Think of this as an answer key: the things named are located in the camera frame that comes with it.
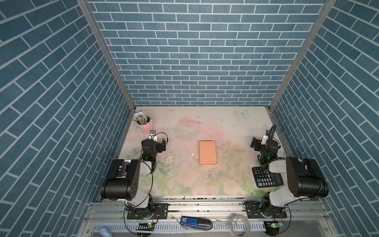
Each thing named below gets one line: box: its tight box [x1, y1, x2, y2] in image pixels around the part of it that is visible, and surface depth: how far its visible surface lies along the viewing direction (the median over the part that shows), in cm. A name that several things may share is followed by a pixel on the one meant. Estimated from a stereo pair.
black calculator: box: [252, 166, 284, 189], surface depth 84 cm
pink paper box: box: [199, 140, 217, 166], surface depth 93 cm
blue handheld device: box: [180, 215, 213, 231], surface depth 70 cm
